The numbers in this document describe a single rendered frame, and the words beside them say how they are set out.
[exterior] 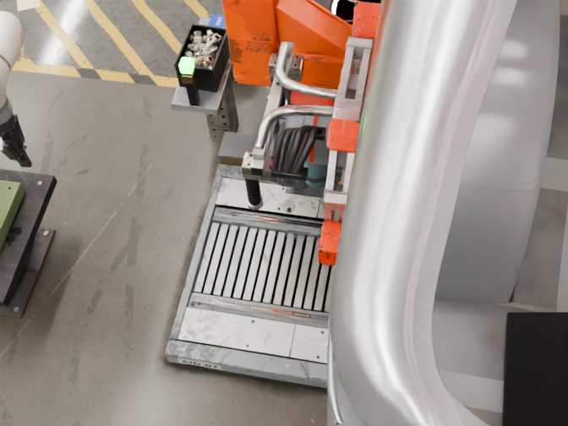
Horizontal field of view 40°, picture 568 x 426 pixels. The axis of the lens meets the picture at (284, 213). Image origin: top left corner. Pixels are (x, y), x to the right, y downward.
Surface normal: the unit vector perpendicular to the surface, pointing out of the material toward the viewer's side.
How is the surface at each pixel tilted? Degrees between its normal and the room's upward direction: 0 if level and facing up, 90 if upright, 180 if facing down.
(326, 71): 90
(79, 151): 0
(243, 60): 90
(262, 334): 0
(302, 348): 0
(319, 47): 90
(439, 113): 20
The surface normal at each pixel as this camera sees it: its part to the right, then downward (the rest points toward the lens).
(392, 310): -0.35, -0.37
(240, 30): -0.18, 0.84
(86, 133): -0.05, -0.53
